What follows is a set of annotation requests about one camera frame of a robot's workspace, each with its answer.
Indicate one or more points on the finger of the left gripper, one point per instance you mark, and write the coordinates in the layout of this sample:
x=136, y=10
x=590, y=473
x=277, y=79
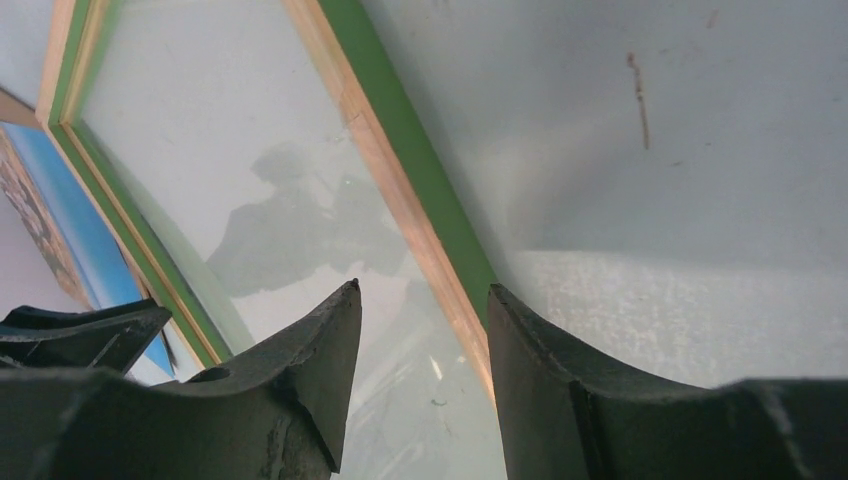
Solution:
x=113, y=337

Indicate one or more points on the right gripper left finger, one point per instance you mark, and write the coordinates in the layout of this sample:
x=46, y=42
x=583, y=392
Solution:
x=275, y=411

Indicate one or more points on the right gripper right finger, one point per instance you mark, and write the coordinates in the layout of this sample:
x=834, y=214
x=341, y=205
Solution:
x=569, y=411

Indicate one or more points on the blue sea photo print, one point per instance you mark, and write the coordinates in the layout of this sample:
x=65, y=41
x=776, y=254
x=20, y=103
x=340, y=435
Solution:
x=75, y=241

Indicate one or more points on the wooden picture frame green edge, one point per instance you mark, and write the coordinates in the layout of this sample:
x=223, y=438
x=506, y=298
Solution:
x=76, y=39

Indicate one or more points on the brown cardboard backing board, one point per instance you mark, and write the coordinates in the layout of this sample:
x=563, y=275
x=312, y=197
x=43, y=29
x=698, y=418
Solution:
x=15, y=111

